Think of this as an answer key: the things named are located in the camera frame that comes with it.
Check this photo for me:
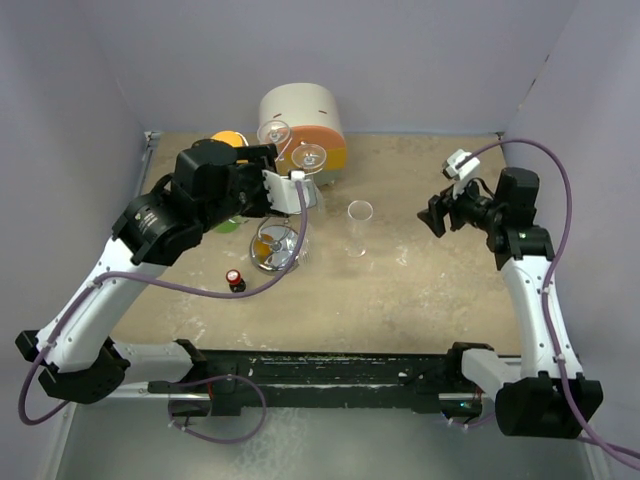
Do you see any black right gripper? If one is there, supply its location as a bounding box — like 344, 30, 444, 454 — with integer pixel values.
418, 172, 505, 237

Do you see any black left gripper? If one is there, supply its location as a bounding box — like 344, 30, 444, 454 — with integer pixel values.
198, 144, 280, 234

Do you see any green plastic wine glass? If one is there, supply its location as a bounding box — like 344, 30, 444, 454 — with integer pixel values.
214, 216, 246, 234

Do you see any orange plastic wine glass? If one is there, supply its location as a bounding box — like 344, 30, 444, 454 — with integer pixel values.
209, 130, 249, 147

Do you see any clear flute glass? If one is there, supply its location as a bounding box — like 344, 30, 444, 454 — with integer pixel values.
296, 220, 315, 266
290, 143, 329, 216
257, 119, 292, 161
345, 200, 374, 258

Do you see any clear flute glass front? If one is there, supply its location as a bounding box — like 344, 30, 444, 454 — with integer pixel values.
345, 200, 374, 258

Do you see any clear flute glass back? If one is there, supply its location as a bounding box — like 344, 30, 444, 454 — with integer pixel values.
257, 119, 292, 161

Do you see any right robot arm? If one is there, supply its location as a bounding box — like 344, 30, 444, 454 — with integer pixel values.
418, 167, 603, 439

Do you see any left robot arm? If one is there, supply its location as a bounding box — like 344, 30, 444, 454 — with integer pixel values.
16, 139, 277, 404

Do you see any chrome wine glass rack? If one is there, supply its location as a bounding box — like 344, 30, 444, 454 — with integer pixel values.
248, 127, 326, 275

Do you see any small red-capped bottle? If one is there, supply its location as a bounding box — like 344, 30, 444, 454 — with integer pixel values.
225, 269, 247, 293

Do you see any white round drawer cabinet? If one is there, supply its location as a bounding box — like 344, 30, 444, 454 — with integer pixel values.
259, 82, 347, 186

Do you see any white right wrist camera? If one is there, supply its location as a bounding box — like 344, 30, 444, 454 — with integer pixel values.
442, 149, 480, 199

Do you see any black mounting rail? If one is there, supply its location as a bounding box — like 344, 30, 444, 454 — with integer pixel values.
148, 350, 482, 419

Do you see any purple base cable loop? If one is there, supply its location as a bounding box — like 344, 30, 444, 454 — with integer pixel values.
167, 368, 270, 443

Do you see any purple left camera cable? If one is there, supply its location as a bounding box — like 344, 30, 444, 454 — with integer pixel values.
18, 180, 309, 426

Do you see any purple camera cable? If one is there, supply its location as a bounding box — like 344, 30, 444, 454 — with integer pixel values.
18, 180, 309, 426
452, 138, 640, 464

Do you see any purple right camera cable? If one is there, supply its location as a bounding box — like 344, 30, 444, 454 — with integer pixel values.
452, 138, 640, 464

